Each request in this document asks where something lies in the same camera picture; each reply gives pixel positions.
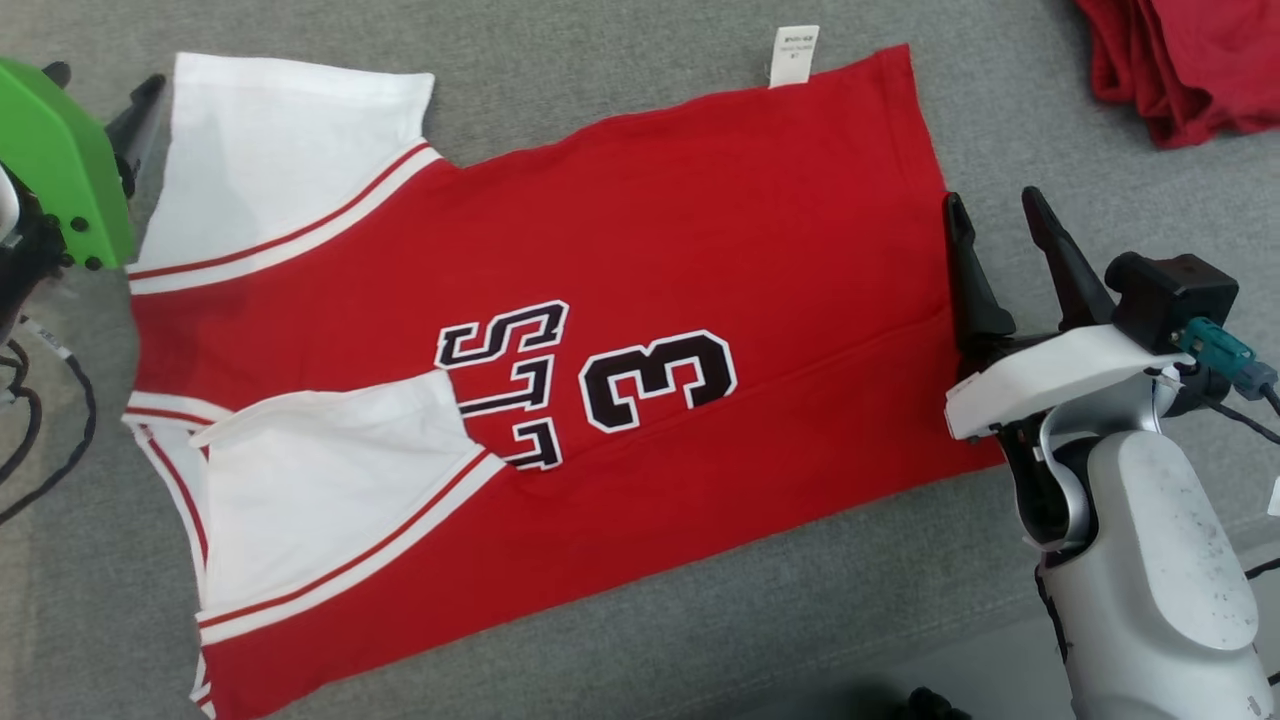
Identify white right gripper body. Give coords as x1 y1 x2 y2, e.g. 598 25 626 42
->
943 322 1197 444

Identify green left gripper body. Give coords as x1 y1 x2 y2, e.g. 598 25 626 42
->
0 57 137 271

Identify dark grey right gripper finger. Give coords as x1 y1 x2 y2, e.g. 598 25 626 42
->
943 192 1019 352
1021 186 1117 332

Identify red shorts white hem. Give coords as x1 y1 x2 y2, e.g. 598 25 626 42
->
1075 0 1280 152

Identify red Bulls jersey white sleeves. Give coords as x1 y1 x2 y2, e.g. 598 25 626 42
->
122 25 1007 720

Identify black cable teal plug right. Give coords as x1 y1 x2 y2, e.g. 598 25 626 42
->
1174 317 1280 446

